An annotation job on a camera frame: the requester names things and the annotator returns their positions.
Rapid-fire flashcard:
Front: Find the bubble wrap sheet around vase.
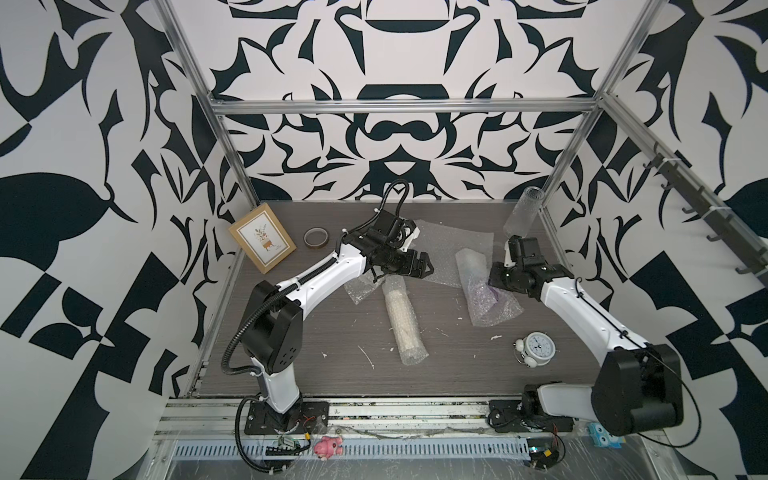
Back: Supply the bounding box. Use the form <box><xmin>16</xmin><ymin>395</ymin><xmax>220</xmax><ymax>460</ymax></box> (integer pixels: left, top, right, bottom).
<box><xmin>411</xmin><ymin>219</ymin><xmax>494</xmax><ymax>288</ymax></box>

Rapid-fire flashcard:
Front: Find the clear glass vase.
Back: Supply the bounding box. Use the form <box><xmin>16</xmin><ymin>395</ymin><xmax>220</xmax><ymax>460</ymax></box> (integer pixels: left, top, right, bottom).
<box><xmin>503</xmin><ymin>186</ymin><xmax>545</xmax><ymax>237</ymax></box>

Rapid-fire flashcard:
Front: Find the iridescent bubble wrap bundle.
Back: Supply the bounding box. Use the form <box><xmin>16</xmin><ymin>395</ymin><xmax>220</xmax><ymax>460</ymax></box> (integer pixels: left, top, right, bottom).
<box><xmin>455</xmin><ymin>248</ymin><xmax>524</xmax><ymax>328</ymax></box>

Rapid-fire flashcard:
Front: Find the white vase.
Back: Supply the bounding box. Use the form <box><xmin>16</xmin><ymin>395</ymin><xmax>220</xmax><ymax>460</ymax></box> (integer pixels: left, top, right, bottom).
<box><xmin>382</xmin><ymin>275</ymin><xmax>429</xmax><ymax>366</ymax></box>

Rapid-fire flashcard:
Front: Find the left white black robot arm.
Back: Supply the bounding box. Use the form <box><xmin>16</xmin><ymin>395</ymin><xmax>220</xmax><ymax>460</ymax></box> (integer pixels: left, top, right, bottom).
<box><xmin>220</xmin><ymin>208</ymin><xmax>434</xmax><ymax>414</ymax></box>

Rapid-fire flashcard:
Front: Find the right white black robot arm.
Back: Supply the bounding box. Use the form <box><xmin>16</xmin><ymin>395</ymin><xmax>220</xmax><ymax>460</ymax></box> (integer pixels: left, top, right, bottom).
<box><xmin>489</xmin><ymin>235</ymin><xmax>684</xmax><ymax>436</ymax></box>

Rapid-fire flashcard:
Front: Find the brown tape roll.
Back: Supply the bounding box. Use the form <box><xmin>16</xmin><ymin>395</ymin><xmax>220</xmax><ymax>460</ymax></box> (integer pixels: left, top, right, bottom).
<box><xmin>303</xmin><ymin>227</ymin><xmax>330</xmax><ymax>249</ymax></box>

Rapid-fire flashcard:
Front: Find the white alarm clock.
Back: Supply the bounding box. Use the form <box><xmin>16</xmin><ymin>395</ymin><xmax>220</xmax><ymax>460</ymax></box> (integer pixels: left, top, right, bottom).
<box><xmin>514</xmin><ymin>332</ymin><xmax>557</xmax><ymax>368</ymax></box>

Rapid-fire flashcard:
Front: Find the wooden framed picture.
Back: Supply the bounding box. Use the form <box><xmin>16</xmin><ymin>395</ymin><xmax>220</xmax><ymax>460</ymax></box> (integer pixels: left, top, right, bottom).
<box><xmin>229</xmin><ymin>203</ymin><xmax>296</xmax><ymax>274</ymax></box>

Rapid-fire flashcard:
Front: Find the blue owl toy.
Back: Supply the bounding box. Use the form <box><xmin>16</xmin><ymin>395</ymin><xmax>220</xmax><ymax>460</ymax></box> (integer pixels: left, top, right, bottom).
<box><xmin>587</xmin><ymin>422</ymin><xmax>625</xmax><ymax>449</ymax></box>

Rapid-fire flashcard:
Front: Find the right circuit board with led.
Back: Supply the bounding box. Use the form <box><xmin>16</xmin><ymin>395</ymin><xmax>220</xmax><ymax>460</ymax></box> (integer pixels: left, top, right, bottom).
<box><xmin>525</xmin><ymin>437</ymin><xmax>566</xmax><ymax>471</ymax></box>

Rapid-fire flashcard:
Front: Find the pink pig toy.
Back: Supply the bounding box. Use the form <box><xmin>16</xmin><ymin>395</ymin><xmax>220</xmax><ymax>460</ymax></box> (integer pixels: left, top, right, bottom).
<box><xmin>313</xmin><ymin>436</ymin><xmax>344</xmax><ymax>461</ymax></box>

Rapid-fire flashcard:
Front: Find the left green circuit board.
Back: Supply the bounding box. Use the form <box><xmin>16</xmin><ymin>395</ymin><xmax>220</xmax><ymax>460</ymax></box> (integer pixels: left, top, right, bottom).
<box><xmin>264</xmin><ymin>435</ymin><xmax>312</xmax><ymax>457</ymax></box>

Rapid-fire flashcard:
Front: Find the black corrugated cable conduit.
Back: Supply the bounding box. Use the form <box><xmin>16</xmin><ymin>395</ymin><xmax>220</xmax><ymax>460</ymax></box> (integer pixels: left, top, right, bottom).
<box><xmin>220</xmin><ymin>179</ymin><xmax>412</xmax><ymax>475</ymax></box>

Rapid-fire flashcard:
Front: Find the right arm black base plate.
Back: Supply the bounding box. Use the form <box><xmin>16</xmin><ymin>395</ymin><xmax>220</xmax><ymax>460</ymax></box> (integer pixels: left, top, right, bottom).
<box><xmin>486</xmin><ymin>400</ymin><xmax>575</xmax><ymax>433</ymax></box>

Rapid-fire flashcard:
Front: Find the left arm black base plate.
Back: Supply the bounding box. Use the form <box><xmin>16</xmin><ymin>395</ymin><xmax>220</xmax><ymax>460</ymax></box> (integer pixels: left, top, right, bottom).
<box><xmin>244</xmin><ymin>401</ymin><xmax>330</xmax><ymax>435</ymax></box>

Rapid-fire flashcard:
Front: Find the black hook rail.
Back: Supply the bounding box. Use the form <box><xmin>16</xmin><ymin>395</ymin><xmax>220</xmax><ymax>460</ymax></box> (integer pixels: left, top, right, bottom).
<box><xmin>644</xmin><ymin>141</ymin><xmax>767</xmax><ymax>288</ymax></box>

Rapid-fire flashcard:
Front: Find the white slotted cable duct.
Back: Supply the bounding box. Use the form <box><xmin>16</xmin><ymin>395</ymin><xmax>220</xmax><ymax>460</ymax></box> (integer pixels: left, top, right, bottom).
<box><xmin>173</xmin><ymin>437</ymin><xmax>530</xmax><ymax>461</ymax></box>

